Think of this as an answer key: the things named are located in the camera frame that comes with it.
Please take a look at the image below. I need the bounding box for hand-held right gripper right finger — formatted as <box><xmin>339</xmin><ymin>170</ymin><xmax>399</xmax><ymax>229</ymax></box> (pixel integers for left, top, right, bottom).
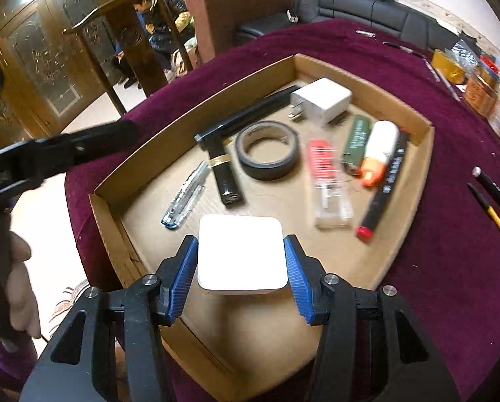
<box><xmin>283</xmin><ymin>234</ymin><xmax>460</xmax><ymax>402</ymax></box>

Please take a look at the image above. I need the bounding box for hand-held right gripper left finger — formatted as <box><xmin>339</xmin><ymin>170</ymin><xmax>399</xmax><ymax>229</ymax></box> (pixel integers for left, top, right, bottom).
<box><xmin>22</xmin><ymin>234</ymin><xmax>199</xmax><ymax>402</ymax></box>

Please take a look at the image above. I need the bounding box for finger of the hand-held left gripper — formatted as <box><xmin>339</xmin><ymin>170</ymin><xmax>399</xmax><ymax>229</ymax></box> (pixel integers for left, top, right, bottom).
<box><xmin>0</xmin><ymin>177</ymin><xmax>46</xmax><ymax>223</ymax></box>
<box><xmin>7</xmin><ymin>119</ymin><xmax>139</xmax><ymax>185</ymax></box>

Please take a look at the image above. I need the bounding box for white square box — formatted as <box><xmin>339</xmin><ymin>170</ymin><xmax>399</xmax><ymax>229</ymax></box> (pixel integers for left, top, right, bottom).
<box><xmin>197</xmin><ymin>213</ymin><xmax>289</xmax><ymax>294</ymax></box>

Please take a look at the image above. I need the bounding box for clear blue pen pack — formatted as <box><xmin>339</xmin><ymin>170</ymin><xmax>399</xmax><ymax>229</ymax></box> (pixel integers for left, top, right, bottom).
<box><xmin>161</xmin><ymin>160</ymin><xmax>211</xmax><ymax>230</ymax></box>

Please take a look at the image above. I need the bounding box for shallow cardboard box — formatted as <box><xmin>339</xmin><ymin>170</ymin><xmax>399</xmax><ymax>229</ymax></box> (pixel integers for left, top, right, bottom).
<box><xmin>89</xmin><ymin>53</ymin><xmax>435</xmax><ymax>401</ymax></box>

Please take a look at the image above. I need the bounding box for black tube with gold band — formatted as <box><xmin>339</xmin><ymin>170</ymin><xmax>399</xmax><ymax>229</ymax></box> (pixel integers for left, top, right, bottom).
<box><xmin>206</xmin><ymin>136</ymin><xmax>246</xmax><ymax>208</ymax></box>

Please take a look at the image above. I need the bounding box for red and clear packet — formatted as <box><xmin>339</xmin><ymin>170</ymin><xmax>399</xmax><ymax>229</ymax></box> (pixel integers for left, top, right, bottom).
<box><xmin>308</xmin><ymin>138</ymin><xmax>354</xmax><ymax>230</ymax></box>

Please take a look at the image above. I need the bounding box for black marker with white print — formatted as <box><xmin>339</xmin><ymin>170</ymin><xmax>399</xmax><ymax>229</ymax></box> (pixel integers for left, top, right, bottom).
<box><xmin>354</xmin><ymin>129</ymin><xmax>410</xmax><ymax>243</ymax></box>

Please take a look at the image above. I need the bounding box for grey tape roll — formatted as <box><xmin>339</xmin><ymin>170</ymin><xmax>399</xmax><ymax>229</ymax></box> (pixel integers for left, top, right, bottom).
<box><xmin>234</xmin><ymin>121</ymin><xmax>300</xmax><ymax>181</ymax></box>

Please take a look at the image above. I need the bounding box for white bottle with orange cap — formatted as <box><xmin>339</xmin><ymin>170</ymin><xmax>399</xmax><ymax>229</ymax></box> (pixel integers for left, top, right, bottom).
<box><xmin>359</xmin><ymin>120</ymin><xmax>400</xmax><ymax>188</ymax></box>

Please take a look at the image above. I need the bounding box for long glossy bar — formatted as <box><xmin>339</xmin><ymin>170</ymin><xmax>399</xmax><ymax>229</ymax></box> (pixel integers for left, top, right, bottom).
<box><xmin>194</xmin><ymin>85</ymin><xmax>301</xmax><ymax>145</ymax></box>

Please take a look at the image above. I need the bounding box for white plug charger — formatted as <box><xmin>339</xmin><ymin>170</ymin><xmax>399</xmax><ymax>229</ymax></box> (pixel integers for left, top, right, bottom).
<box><xmin>289</xmin><ymin>77</ymin><xmax>353</xmax><ymax>127</ymax></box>

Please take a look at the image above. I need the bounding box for person's left forearm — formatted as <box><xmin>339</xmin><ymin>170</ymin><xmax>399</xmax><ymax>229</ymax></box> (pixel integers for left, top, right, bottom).
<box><xmin>0</xmin><ymin>335</ymin><xmax>38</xmax><ymax>402</ymax></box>

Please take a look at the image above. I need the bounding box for person's left hand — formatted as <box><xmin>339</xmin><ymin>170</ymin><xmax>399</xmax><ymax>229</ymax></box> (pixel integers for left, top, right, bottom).
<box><xmin>6</xmin><ymin>231</ymin><xmax>42</xmax><ymax>340</ymax></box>

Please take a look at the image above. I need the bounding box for wooden glass-door cabinet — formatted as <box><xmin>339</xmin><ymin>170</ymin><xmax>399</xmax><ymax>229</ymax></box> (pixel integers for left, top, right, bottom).
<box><xmin>0</xmin><ymin>0</ymin><xmax>167</xmax><ymax>143</ymax></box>

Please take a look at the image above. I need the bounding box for maroon tablecloth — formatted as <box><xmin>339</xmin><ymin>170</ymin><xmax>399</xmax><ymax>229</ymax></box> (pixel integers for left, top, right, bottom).
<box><xmin>64</xmin><ymin>19</ymin><xmax>500</xmax><ymax>402</ymax></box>

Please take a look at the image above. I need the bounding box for green lighter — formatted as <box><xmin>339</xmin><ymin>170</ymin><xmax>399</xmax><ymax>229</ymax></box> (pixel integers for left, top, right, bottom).
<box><xmin>343</xmin><ymin>115</ymin><xmax>373</xmax><ymax>166</ymax></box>

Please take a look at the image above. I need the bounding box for yellow and black pen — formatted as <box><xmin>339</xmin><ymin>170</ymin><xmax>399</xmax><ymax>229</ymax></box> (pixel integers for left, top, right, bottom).
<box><xmin>468</xmin><ymin>182</ymin><xmax>500</xmax><ymax>241</ymax></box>

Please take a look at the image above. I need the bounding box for brown armchair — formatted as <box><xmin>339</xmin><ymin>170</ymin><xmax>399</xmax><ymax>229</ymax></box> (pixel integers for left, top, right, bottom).
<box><xmin>184</xmin><ymin>0</ymin><xmax>299</xmax><ymax>66</ymax></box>

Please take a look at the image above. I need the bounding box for black marker with silver tip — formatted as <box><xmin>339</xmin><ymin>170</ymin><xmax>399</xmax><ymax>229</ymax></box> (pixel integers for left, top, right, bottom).
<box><xmin>473</xmin><ymin>166</ymin><xmax>500</xmax><ymax>221</ymax></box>

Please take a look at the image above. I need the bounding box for thin pen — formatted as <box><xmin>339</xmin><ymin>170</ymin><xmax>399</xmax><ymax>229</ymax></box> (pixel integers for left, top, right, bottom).
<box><xmin>423</xmin><ymin>59</ymin><xmax>441</xmax><ymax>83</ymax></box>
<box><xmin>440</xmin><ymin>71</ymin><xmax>461</xmax><ymax>102</ymax></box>

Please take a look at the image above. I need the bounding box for yellow packet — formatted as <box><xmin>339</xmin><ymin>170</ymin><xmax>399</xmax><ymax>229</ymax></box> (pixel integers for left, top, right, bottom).
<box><xmin>432</xmin><ymin>48</ymin><xmax>468</xmax><ymax>85</ymax></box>

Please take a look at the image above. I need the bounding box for orange jar with red lid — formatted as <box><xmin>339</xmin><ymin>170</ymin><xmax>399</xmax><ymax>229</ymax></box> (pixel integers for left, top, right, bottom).
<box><xmin>463</xmin><ymin>61</ymin><xmax>500</xmax><ymax>116</ymax></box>

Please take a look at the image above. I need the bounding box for black leather sofa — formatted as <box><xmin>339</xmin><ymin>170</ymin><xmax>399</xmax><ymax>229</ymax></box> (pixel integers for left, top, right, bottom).
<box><xmin>237</xmin><ymin>0</ymin><xmax>464</xmax><ymax>51</ymax></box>

